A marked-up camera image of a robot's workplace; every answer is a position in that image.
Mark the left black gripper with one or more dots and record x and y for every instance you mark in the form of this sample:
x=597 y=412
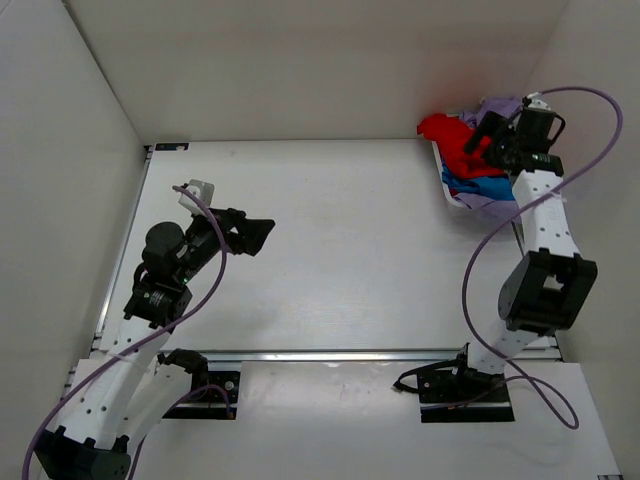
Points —
x=253 y=232

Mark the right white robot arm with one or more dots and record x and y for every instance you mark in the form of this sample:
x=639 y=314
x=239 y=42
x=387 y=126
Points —
x=547 y=289

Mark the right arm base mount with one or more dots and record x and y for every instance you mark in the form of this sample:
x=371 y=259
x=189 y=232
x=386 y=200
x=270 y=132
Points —
x=450 y=392

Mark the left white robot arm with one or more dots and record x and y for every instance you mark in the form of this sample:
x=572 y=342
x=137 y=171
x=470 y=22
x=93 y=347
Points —
x=137 y=384

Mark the lavender t shirt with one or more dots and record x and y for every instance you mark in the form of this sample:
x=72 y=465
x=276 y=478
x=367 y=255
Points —
x=486 y=206

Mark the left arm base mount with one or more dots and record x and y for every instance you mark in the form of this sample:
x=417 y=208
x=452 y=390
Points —
x=213 y=394

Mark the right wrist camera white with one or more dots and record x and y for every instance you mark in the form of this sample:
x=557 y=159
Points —
x=532 y=104

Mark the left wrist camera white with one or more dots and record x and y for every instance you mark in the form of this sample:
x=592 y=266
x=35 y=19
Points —
x=201 y=190

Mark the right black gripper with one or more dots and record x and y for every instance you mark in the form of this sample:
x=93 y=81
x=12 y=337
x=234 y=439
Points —
x=491 y=125

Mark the red t shirt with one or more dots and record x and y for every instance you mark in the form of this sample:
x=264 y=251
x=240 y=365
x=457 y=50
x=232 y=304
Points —
x=450 y=133

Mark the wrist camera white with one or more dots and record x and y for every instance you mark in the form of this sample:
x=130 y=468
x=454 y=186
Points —
x=201 y=190
x=532 y=104

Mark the blue t shirt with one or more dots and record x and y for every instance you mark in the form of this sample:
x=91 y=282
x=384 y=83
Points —
x=494 y=188

